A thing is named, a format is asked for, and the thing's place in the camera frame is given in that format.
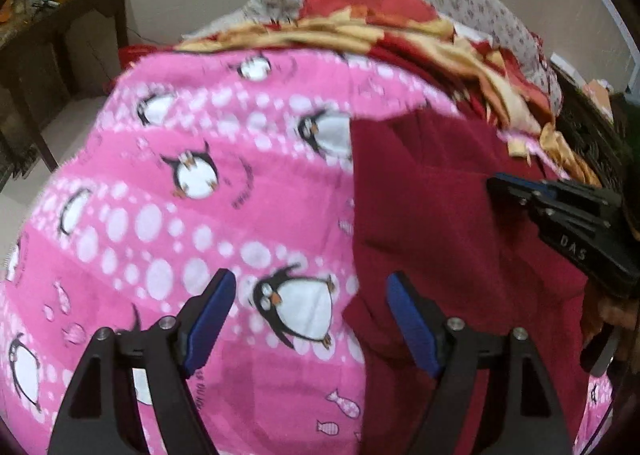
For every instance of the red and yellow blanket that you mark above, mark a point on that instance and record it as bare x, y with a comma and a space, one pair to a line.
400, 42

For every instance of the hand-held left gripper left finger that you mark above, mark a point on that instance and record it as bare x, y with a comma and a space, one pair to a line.
210, 325

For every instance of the dark wooden table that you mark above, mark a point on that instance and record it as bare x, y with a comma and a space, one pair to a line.
45, 65

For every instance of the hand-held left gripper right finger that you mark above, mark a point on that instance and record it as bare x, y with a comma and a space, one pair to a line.
412, 330

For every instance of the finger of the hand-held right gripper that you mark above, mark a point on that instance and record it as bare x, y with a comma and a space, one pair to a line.
520, 190

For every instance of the maroon garment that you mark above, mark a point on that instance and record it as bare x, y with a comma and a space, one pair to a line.
440, 215

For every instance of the pink penguin print blanket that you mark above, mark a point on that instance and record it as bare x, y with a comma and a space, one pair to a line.
175, 235

